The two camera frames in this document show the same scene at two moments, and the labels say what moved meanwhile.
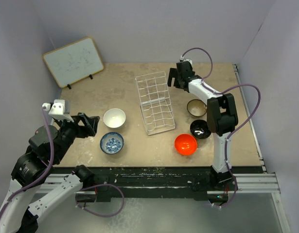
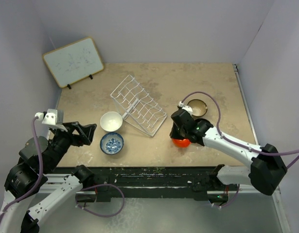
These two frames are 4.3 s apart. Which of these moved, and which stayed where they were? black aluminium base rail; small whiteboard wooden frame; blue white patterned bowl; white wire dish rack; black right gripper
Moved: white wire dish rack; black right gripper
Stayed: black aluminium base rail; blue white patterned bowl; small whiteboard wooden frame
